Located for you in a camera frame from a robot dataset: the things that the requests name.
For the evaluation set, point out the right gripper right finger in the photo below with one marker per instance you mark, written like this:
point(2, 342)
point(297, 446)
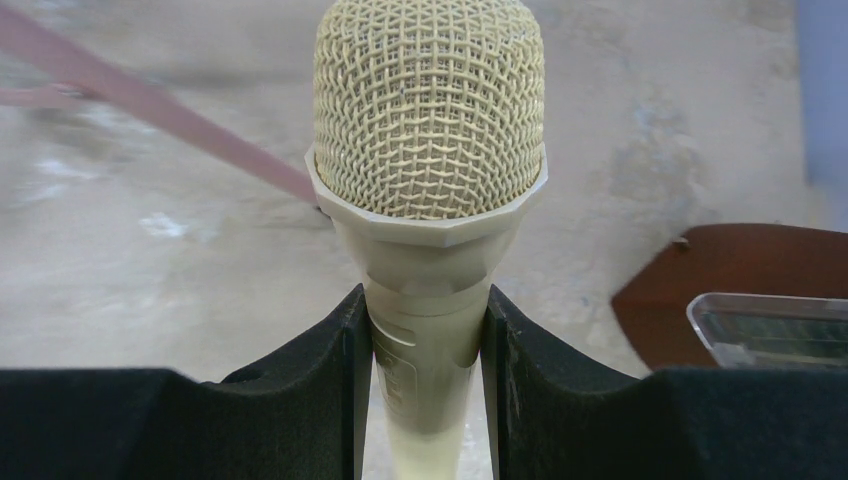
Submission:
point(555, 413)

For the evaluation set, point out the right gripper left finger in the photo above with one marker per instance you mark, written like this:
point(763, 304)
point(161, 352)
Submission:
point(299, 412)

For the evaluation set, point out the clear metronome cover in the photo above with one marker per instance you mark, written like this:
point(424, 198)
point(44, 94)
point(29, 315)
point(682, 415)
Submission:
point(771, 331)

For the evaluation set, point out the brown metronome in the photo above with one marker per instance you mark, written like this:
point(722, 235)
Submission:
point(745, 258)

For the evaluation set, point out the cream microphone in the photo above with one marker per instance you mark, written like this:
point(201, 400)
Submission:
point(428, 152)

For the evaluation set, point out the pink tripod music stand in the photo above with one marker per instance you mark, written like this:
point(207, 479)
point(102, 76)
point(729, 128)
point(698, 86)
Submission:
point(84, 77)

